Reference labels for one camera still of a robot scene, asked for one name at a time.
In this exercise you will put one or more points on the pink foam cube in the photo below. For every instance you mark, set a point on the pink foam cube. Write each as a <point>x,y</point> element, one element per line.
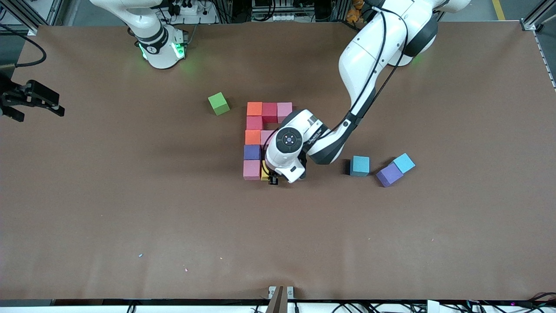
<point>266,137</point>
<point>251,169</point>
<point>284,109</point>

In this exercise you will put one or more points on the white power strip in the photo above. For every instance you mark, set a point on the white power strip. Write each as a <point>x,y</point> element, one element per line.
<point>186,9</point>

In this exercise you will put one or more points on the cyan foam cube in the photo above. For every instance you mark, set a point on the cyan foam cube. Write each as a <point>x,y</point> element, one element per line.
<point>359,165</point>
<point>404,163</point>

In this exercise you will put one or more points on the aluminium frame post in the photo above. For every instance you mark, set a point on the aluminium frame post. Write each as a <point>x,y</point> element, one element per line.
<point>538,17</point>
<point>26,13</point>

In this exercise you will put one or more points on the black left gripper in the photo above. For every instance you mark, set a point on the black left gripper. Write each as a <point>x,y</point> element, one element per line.
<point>273,178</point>

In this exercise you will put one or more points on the green foam cube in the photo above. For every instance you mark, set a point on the green foam cube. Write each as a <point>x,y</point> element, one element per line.
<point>218,104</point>

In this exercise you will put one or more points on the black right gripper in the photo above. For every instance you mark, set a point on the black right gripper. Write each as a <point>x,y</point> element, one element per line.
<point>13,99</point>

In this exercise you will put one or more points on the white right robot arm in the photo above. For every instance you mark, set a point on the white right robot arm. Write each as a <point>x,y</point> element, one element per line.
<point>156,43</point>

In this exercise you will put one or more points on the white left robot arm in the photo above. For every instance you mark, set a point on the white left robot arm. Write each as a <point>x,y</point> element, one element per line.
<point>365,56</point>

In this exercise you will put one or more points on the orange foam cube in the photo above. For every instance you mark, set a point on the orange foam cube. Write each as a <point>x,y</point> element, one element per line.
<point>253,137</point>
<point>254,108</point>

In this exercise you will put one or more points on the pile of orange items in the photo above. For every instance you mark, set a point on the pile of orange items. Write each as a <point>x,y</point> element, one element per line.
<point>354,13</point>

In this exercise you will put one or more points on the metal table edge bracket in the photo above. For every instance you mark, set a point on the metal table edge bracket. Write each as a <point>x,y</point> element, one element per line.
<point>281,296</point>

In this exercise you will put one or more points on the red foam cube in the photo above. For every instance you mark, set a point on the red foam cube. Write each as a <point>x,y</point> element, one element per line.
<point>254,123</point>
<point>269,112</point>

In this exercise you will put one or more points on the yellow foam cube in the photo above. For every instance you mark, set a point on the yellow foam cube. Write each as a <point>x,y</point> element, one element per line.
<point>263,171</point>

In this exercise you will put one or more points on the purple foam cube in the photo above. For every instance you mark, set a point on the purple foam cube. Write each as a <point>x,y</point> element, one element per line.
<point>252,152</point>
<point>389,174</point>

